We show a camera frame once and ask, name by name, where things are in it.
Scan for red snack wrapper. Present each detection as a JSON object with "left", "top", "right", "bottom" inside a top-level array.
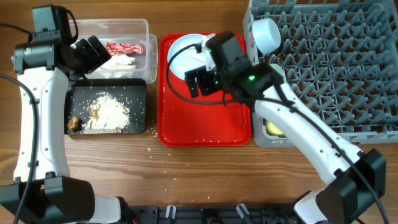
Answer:
[{"left": 105, "top": 42, "right": 145, "bottom": 56}]

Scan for light blue plate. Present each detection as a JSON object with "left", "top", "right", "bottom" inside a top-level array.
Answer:
[{"left": 167, "top": 34, "right": 205, "bottom": 80}]

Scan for rice and food leftovers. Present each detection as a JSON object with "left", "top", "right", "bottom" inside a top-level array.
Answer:
[{"left": 67, "top": 91, "right": 130, "bottom": 134}]

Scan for mint green bowl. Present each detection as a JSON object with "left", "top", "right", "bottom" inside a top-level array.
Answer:
[{"left": 270, "top": 63, "right": 286, "bottom": 81}]

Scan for light blue bowl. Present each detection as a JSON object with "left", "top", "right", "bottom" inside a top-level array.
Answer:
[{"left": 252, "top": 18, "right": 281, "bottom": 55}]

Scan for yellow plastic cup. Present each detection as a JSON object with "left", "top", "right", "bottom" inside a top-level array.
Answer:
[{"left": 265, "top": 120, "right": 284, "bottom": 136}]

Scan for white plastic fork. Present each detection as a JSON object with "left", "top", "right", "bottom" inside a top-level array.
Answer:
[{"left": 187, "top": 52, "right": 206, "bottom": 63}]

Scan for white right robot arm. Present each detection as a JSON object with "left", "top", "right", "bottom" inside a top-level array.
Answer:
[{"left": 185, "top": 31, "right": 386, "bottom": 223}]

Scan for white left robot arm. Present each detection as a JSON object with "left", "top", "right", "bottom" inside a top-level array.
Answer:
[{"left": 1, "top": 5, "right": 132, "bottom": 223}]

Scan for grey dishwasher rack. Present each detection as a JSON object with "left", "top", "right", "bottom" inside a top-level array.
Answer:
[{"left": 243, "top": 0, "right": 397, "bottom": 144}]

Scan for red serving tray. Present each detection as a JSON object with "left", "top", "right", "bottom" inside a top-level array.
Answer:
[{"left": 157, "top": 33, "right": 252, "bottom": 147}]

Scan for clear plastic bin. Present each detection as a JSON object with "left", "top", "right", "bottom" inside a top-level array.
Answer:
[{"left": 70, "top": 19, "right": 158, "bottom": 84}]

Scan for black plastic tray bin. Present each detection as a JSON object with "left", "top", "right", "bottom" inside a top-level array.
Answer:
[{"left": 65, "top": 78, "right": 147, "bottom": 136}]

